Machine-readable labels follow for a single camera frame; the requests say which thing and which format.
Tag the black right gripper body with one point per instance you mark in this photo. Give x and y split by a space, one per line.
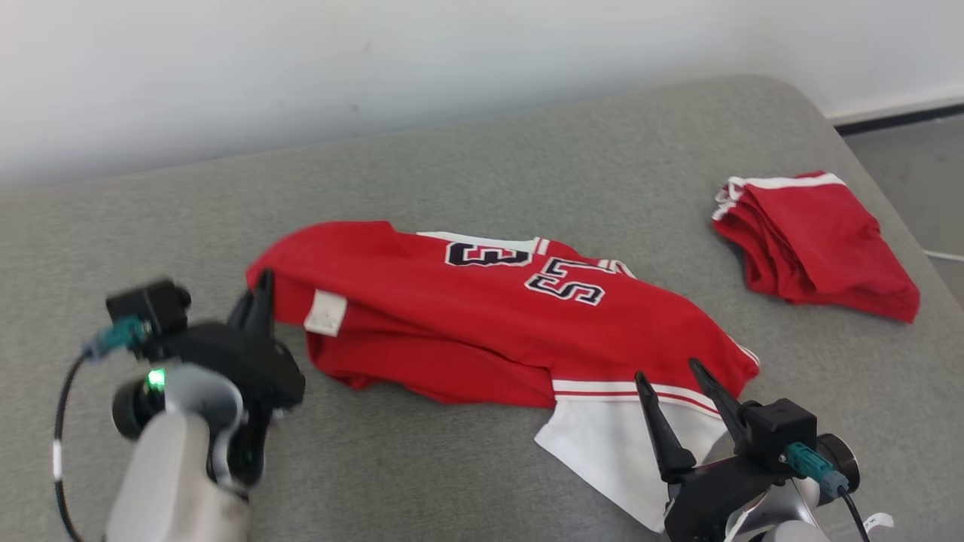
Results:
708 504

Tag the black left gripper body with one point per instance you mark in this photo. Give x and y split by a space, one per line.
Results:
248 369

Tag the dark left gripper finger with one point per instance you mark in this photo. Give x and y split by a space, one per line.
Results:
263 309
245 315

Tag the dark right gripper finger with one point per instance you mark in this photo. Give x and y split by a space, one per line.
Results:
669 448
721 399

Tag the red shorts with white trim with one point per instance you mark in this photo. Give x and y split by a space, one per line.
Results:
821 241

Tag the red basketball jersey white sleeves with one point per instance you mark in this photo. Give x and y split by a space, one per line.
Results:
452 331

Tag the grey fabric sofa cushion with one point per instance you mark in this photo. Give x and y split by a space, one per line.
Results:
452 165

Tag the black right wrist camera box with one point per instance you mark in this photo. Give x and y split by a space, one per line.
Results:
779 429

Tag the black wall baseboard strip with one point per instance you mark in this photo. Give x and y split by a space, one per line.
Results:
896 118

